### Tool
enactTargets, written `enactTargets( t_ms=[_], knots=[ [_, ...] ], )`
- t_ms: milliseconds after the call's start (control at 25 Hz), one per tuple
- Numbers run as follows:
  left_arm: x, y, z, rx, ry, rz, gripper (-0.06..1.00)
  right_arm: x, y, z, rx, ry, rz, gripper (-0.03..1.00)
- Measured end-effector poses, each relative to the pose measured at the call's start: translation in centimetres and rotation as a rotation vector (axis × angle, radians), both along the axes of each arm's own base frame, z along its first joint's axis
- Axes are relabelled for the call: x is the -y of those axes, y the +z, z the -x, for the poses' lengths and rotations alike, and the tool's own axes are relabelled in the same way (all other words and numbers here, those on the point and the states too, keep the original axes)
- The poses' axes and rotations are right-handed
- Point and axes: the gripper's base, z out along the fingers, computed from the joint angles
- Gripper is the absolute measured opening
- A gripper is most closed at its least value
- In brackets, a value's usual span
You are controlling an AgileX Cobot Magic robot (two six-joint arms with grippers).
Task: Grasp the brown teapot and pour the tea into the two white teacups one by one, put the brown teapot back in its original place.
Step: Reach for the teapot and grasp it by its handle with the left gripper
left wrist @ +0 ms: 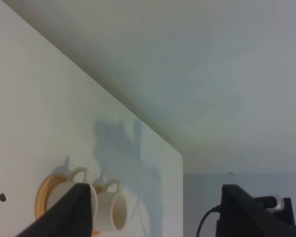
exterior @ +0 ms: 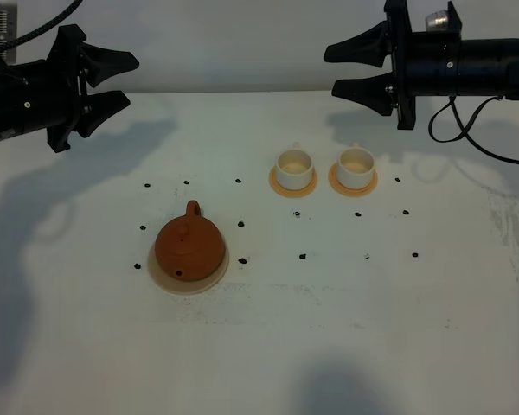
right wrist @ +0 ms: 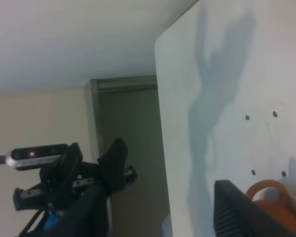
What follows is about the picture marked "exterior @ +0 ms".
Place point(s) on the right orange saucer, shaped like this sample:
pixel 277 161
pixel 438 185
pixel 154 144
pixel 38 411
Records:
pixel 349 192

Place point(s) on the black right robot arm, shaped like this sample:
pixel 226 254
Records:
pixel 433 62

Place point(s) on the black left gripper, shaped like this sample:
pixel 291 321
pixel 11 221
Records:
pixel 96 66

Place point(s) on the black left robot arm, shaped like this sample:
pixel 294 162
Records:
pixel 52 95

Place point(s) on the left orange saucer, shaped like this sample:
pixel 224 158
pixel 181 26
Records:
pixel 277 188

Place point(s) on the large beige round coaster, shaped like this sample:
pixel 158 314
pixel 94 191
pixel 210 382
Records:
pixel 174 286

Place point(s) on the left white teacup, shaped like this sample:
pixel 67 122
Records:
pixel 294 168

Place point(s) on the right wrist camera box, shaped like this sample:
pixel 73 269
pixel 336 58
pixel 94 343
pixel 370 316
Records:
pixel 444 21

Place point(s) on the right white teacup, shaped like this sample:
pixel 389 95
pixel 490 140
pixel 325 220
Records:
pixel 355 167

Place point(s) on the white teacup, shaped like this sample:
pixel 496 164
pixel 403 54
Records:
pixel 355 167
pixel 294 168

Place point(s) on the orange saucer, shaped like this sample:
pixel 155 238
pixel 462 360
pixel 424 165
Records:
pixel 349 192
pixel 277 188

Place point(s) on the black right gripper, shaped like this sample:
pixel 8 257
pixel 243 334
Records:
pixel 371 48

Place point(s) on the brown clay teapot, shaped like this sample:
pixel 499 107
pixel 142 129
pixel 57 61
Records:
pixel 189 247

